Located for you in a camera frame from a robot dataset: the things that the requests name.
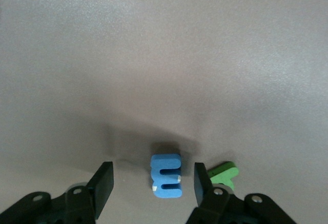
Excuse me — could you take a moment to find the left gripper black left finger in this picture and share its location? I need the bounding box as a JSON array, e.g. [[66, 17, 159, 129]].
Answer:
[[0, 161, 115, 224]]

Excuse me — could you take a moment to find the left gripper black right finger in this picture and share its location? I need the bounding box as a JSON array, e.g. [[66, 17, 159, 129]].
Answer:
[[186, 162, 298, 224]]

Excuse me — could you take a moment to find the green letter q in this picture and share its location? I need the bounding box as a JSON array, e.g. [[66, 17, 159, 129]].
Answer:
[[206, 161, 240, 191]]

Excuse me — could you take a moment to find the blue letter m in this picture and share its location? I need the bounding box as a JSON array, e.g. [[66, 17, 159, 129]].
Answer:
[[150, 153, 185, 199]]

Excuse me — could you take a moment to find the brown table mat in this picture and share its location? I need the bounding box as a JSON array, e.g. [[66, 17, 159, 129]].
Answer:
[[0, 0, 328, 224]]

